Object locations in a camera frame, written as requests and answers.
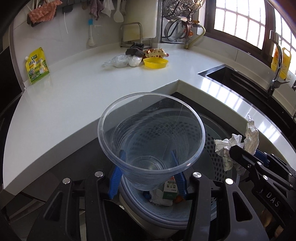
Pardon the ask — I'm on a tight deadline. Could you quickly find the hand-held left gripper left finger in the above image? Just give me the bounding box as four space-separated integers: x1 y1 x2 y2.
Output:
26 150 126 241

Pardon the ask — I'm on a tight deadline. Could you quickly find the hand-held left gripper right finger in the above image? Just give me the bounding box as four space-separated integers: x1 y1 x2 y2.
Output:
171 150 266 241

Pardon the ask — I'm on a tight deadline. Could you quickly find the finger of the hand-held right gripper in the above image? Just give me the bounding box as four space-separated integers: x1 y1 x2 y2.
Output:
229 145 295 194
255 149 296 183

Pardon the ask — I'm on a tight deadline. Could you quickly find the green and white carton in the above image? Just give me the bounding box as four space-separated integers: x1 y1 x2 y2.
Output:
162 177 179 200

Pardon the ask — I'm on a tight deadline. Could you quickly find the white paper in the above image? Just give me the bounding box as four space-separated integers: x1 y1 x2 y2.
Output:
214 114 259 174

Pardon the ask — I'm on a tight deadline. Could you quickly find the grey perforated trash bin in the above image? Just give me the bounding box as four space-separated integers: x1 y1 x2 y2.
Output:
117 108 242 232

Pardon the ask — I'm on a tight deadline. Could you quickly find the clear plastic cup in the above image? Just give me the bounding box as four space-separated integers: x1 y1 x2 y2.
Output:
97 92 206 192

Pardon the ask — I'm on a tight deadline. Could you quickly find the steel sink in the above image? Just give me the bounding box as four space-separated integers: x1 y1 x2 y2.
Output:
198 64 296 118

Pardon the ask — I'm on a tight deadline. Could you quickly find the yellow oil bottle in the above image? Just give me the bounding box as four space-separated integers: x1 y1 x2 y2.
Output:
271 44 291 79

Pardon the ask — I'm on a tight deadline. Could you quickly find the steel kitchen faucet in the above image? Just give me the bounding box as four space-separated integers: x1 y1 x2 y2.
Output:
268 30 290 95

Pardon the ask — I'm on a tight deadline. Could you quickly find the crumpled clear plastic bag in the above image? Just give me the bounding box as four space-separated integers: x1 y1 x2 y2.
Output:
103 54 129 68

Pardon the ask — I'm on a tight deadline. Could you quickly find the yellow plastic bowl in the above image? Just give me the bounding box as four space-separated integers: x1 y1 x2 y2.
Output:
143 57 169 69

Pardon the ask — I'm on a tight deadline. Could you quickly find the white tissue ball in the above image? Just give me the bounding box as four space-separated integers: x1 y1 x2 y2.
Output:
127 56 142 67

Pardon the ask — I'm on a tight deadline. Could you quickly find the brown snack wrapper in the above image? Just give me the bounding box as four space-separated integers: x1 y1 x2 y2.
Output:
143 48 169 59

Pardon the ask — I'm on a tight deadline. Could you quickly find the dark crumpled cloth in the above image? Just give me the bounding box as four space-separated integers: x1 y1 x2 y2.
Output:
125 42 145 57

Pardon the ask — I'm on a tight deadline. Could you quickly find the barred window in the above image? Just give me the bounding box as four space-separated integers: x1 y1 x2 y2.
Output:
205 0 296 58

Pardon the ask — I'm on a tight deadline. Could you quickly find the yellow green seasoning pouch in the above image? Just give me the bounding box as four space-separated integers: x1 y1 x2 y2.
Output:
25 47 50 85

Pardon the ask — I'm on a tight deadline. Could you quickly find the black lid rack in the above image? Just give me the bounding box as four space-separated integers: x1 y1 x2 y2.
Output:
159 0 192 44

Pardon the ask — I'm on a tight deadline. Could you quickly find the blue white bottle brush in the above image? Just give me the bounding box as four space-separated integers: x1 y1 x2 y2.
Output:
87 19 96 47

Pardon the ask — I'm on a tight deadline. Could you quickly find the steel cutting board rack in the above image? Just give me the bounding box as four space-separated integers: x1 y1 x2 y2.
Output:
119 22 151 48

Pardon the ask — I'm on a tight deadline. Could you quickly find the perforated steel steamer plate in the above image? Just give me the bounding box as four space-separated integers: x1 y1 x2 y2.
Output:
163 0 206 16

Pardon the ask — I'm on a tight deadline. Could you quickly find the white rice paddle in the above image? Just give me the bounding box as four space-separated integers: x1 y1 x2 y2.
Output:
113 0 125 23

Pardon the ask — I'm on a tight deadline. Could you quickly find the white cutting board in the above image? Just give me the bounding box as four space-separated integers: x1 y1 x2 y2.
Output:
120 0 159 40

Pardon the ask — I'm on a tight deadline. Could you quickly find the grey hanging cloth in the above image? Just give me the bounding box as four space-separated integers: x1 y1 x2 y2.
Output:
89 0 104 20

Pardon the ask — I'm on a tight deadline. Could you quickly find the white hanging cloth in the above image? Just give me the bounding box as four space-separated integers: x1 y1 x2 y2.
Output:
102 0 115 17

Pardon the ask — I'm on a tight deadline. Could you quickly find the pink dish cloth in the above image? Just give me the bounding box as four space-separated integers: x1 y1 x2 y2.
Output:
28 0 63 24

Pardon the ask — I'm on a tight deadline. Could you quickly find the yellow gas hose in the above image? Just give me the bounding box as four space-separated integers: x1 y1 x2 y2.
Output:
184 24 206 49

